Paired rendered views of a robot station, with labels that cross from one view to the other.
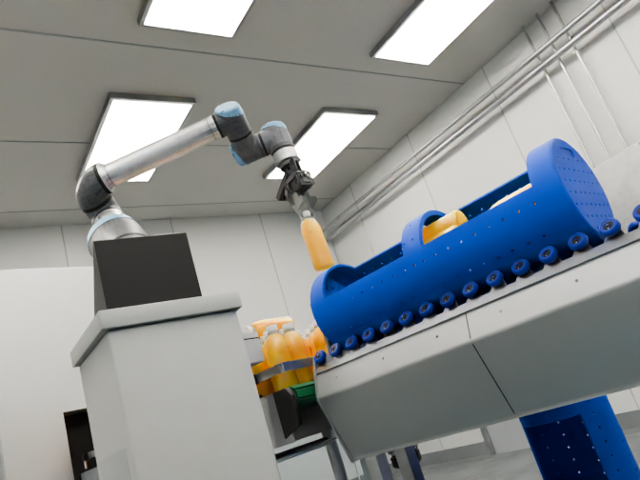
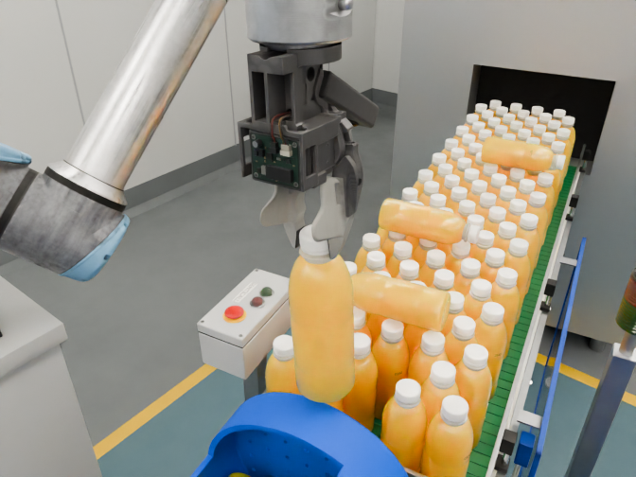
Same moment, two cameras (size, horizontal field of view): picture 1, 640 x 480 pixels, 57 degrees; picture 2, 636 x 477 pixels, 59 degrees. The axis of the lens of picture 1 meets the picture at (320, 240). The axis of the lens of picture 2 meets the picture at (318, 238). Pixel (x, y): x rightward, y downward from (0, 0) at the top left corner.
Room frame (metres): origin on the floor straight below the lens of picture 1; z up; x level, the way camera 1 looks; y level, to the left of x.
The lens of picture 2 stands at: (1.84, -0.47, 1.77)
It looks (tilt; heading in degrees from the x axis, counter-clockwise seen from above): 32 degrees down; 76
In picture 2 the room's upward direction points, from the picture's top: straight up
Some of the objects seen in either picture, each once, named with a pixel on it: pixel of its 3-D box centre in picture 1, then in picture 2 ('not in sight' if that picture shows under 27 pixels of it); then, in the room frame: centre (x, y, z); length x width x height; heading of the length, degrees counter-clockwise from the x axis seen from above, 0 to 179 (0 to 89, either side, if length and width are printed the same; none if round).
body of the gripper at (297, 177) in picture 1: (295, 177); (297, 114); (1.94, 0.01, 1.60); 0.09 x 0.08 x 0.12; 42
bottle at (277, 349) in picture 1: (280, 359); (286, 389); (1.95, 0.25, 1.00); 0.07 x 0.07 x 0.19
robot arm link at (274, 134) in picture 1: (277, 139); not in sight; (1.94, 0.03, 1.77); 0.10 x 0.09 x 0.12; 87
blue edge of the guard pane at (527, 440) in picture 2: not in sight; (535, 394); (2.60, 0.36, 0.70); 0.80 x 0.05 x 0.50; 49
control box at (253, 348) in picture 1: (231, 356); (251, 320); (1.91, 0.39, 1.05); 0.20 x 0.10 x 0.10; 49
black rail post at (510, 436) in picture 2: not in sight; (505, 450); (2.31, 0.07, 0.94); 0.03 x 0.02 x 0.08; 49
